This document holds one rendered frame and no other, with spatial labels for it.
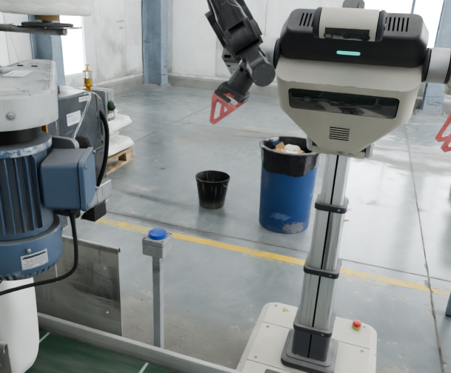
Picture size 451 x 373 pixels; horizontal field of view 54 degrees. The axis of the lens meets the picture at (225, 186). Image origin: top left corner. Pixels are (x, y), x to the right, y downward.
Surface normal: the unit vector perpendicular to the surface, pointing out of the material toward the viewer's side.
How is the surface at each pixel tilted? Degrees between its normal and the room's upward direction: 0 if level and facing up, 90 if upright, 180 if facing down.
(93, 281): 90
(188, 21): 90
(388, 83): 40
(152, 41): 90
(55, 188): 90
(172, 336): 0
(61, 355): 0
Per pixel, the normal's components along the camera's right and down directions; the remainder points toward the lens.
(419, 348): 0.04, -0.93
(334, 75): -0.18, -0.50
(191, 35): -0.33, 0.33
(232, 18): 0.15, 0.51
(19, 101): 0.72, 0.30
